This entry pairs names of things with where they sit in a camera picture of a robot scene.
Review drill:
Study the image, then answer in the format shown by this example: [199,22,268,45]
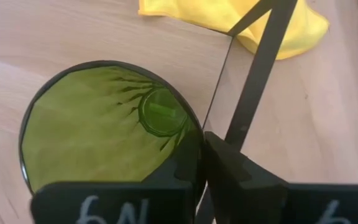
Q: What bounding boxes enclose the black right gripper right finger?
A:
[203,131,358,224]

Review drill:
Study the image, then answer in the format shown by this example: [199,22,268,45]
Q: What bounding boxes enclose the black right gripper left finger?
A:
[30,129,205,224]

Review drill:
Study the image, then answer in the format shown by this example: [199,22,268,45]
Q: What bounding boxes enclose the green translucent plastic cup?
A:
[18,60,205,195]

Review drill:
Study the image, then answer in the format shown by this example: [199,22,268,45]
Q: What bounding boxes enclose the yellow cloth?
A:
[137,0,331,61]

